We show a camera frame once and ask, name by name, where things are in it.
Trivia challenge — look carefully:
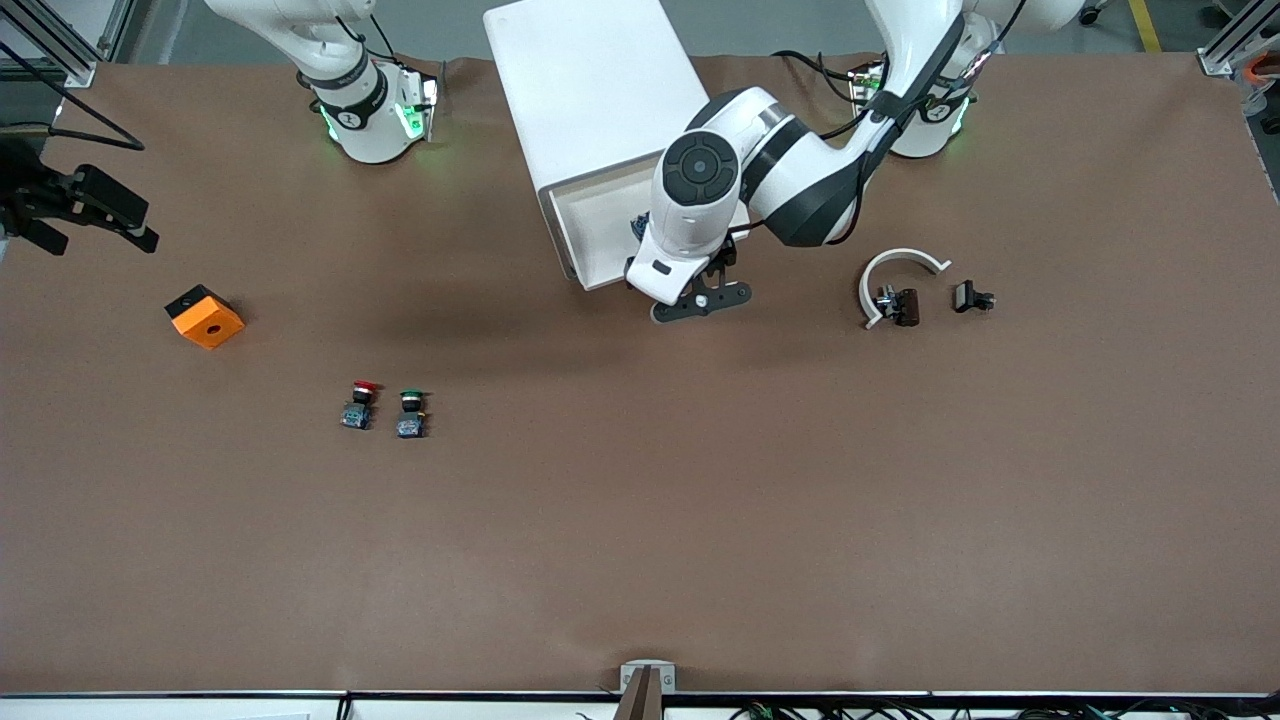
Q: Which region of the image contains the grey mount bracket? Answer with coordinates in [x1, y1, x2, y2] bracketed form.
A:
[615, 660, 678, 720]

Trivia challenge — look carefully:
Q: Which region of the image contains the thin black cable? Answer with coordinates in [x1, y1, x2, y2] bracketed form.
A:
[0, 38, 147, 153]

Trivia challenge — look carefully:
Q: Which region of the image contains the orange box black base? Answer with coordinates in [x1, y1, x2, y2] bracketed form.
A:
[165, 285, 246, 351]

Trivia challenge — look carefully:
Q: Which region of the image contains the aluminium frame profile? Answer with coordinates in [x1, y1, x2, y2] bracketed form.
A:
[0, 0, 137, 91]
[1198, 0, 1280, 79]

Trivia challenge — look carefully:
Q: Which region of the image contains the red push button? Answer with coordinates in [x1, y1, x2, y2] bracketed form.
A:
[340, 380, 382, 432]

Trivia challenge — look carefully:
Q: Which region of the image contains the brown table cover sheet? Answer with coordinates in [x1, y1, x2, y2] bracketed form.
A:
[0, 52, 1280, 696]

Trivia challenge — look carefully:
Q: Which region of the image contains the white drawer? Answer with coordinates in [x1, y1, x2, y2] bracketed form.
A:
[538, 155, 751, 293]

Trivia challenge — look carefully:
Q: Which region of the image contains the black arm base cable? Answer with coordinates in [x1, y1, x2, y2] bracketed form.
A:
[770, 47, 889, 139]

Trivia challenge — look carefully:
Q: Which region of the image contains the white half-ring pipe clamp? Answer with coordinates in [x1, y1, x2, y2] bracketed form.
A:
[860, 248, 952, 330]

